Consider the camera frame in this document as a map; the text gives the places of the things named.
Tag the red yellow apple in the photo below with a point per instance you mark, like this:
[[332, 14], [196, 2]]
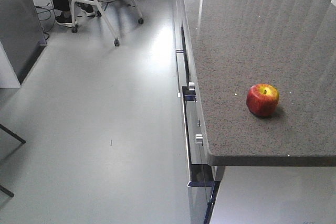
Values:
[[262, 100]]

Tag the chrome oven knob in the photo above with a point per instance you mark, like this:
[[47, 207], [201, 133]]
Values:
[[191, 86], [199, 139]]

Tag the black built-in oven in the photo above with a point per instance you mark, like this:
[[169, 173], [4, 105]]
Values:
[[203, 180]]

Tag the grey kitchen island cabinet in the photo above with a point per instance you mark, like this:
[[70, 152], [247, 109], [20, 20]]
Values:
[[22, 41]]

